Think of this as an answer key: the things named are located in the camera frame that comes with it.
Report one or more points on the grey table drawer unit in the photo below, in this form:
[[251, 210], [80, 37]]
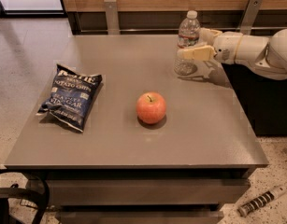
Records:
[[142, 196]]

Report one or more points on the clear plastic water bottle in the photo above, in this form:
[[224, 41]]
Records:
[[188, 36]]

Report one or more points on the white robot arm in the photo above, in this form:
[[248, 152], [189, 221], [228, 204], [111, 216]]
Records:
[[264, 56]]

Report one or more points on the right metal bracket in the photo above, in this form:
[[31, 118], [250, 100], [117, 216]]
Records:
[[249, 16]]

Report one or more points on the metal bracket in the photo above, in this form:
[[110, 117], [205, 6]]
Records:
[[112, 17], [249, 16]]

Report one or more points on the blue potato chips bag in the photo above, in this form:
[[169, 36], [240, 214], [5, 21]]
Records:
[[71, 97]]

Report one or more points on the red apple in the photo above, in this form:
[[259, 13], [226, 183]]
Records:
[[151, 107]]

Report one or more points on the black chair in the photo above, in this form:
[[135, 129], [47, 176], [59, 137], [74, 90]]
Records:
[[40, 199]]

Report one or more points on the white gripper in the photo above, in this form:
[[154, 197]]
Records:
[[225, 46]]

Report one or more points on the left metal bracket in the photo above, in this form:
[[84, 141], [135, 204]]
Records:
[[112, 17]]

